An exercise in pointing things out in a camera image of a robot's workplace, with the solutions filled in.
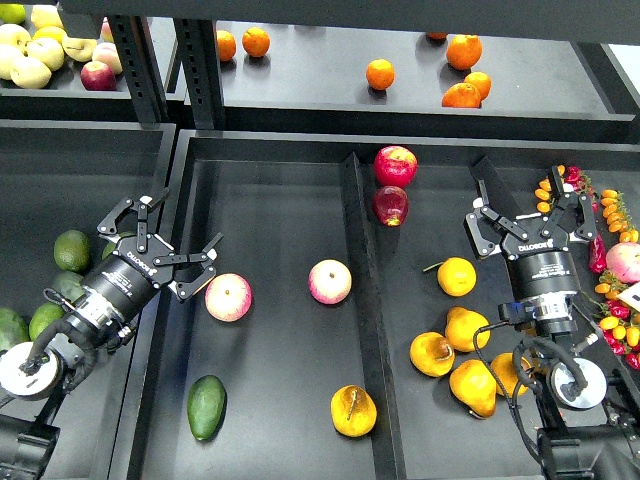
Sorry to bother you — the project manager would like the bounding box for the dark green avocado far left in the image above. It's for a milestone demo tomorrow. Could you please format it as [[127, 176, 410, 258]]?
[[0, 307, 30, 350]]

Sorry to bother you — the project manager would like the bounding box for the black shelf post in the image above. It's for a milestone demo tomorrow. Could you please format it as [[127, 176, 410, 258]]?
[[107, 14, 169, 124], [173, 18, 226, 130]]

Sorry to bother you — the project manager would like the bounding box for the orange small right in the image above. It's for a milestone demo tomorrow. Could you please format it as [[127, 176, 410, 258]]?
[[464, 71, 492, 101]]

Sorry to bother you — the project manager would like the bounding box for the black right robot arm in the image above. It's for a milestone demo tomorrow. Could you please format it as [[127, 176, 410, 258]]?
[[464, 157, 639, 479]]

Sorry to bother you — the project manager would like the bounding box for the pink peach on shelf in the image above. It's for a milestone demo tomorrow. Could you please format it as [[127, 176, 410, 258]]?
[[92, 42, 123, 76]]

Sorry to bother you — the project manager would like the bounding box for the pink peach right edge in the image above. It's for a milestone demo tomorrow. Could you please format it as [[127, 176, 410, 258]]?
[[605, 242, 639, 284]]

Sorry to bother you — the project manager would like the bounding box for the dark red apple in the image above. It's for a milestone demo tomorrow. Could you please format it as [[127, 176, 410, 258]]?
[[372, 186, 409, 227]]

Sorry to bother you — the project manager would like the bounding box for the black right tray divider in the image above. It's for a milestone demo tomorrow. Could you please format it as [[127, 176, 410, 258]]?
[[468, 155, 640, 401]]

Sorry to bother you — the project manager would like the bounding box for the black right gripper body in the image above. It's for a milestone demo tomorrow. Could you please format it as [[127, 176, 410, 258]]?
[[464, 212, 599, 321]]

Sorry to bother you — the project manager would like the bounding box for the orange cherry tomato bunch left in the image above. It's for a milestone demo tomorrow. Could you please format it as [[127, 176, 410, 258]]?
[[534, 176, 556, 214]]

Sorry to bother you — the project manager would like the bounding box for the red cherry tomato bunch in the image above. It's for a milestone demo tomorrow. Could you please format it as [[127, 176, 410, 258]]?
[[564, 165, 598, 213]]

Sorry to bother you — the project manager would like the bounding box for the red apple on shelf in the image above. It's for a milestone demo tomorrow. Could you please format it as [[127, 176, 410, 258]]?
[[80, 61, 117, 91]]

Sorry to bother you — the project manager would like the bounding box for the pink apple centre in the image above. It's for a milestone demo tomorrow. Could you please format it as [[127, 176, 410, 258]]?
[[308, 259, 352, 305]]

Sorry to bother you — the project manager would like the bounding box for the light green avocado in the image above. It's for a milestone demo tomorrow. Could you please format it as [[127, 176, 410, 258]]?
[[29, 302, 65, 341]]

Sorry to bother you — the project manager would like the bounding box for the pale yellow apple front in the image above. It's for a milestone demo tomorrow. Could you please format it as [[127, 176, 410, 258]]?
[[9, 57, 52, 89]]

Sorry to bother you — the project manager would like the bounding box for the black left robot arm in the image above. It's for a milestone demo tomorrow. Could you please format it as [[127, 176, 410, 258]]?
[[1, 189, 222, 479]]

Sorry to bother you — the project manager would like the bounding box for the mixed cherry tomato pile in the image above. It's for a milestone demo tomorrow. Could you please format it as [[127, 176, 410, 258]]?
[[594, 270, 639, 371]]

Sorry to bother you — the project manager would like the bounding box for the white price label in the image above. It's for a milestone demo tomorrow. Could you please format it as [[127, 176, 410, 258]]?
[[617, 282, 640, 311]]

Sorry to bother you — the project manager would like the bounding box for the pale yellow apple right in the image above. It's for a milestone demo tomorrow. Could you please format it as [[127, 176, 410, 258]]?
[[61, 34, 98, 63]]

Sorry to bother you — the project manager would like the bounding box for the yellow pear brown stem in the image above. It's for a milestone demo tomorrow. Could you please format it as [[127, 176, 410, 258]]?
[[409, 332, 455, 378]]

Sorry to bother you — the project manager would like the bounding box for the orange cherry tomato bunch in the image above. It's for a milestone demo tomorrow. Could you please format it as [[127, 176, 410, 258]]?
[[600, 189, 639, 243], [534, 176, 556, 214]]

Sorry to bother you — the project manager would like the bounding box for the black centre tray divider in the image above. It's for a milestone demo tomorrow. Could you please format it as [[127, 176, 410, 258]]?
[[340, 152, 406, 479]]

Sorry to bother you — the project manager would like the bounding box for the black shelf post left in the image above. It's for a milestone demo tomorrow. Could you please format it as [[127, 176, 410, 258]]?
[[107, 14, 169, 124]]

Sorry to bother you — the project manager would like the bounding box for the red apple upper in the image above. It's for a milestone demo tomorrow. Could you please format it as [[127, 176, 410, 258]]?
[[374, 145, 418, 188]]

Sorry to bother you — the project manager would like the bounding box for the black shelf post right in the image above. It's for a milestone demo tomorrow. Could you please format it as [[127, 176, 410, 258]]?
[[173, 18, 226, 130]]

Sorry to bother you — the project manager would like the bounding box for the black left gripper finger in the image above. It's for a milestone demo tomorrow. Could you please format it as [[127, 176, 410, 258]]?
[[153, 232, 223, 266], [97, 187, 170, 252]]

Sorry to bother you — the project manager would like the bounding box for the orange front right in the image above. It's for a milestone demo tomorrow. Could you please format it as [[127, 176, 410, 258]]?
[[441, 82, 482, 108]]

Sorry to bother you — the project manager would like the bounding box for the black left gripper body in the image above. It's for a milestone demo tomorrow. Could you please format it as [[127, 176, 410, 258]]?
[[78, 233, 218, 334]]

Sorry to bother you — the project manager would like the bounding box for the orange cherry tomato bunch right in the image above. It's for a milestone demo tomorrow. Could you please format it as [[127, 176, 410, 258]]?
[[600, 189, 639, 243]]

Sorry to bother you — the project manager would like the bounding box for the black tray divider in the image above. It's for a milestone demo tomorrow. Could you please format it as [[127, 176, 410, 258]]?
[[340, 152, 406, 479], [468, 155, 640, 401]]

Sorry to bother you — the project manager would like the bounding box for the large orange right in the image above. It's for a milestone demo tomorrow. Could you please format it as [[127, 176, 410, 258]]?
[[446, 34, 483, 70]]

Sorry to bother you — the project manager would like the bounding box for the pink apple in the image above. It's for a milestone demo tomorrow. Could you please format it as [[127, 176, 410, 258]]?
[[308, 259, 352, 305], [205, 273, 253, 322]]

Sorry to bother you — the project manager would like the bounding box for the dark green avocado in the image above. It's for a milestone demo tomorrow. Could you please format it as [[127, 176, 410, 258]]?
[[51, 271, 84, 303], [0, 307, 30, 350]]

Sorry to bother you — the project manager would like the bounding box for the dark green avocado middle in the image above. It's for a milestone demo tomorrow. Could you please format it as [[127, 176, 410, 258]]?
[[51, 271, 84, 303]]

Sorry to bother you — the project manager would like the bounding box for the yellow round pear with stem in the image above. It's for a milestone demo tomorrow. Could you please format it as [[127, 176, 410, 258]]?
[[422, 257, 477, 297]]

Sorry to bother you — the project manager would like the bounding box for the red chili pepper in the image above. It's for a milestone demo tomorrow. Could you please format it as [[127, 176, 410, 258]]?
[[589, 234, 607, 274]]

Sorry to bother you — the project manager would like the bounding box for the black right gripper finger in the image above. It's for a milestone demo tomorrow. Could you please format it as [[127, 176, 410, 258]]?
[[540, 166, 595, 238], [468, 156, 529, 241]]

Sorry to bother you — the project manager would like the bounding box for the pink apple left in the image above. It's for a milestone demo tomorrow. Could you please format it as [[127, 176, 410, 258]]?
[[205, 273, 253, 322]]

